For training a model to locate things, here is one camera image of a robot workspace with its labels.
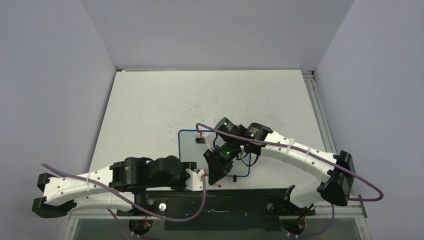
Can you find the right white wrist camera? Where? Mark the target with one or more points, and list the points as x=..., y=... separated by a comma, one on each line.
x=204, y=137

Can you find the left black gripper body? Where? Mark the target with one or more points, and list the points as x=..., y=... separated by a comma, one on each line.
x=184, y=175

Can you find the blue framed whiteboard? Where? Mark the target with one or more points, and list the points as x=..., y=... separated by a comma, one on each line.
x=190, y=151

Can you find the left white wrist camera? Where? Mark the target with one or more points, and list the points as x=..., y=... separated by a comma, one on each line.
x=197, y=180

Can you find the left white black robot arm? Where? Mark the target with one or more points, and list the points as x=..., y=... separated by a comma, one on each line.
x=121, y=186

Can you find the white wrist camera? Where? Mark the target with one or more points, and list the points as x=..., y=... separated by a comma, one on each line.
x=204, y=137
x=197, y=180

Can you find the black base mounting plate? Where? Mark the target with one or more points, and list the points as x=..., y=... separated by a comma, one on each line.
x=226, y=210

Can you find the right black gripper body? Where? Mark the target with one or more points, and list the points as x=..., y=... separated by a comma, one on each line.
x=221, y=157

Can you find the aluminium frame rail right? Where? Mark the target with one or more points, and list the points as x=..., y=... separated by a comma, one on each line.
x=327, y=138

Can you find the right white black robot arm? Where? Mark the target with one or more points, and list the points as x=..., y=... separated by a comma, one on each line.
x=333, y=172

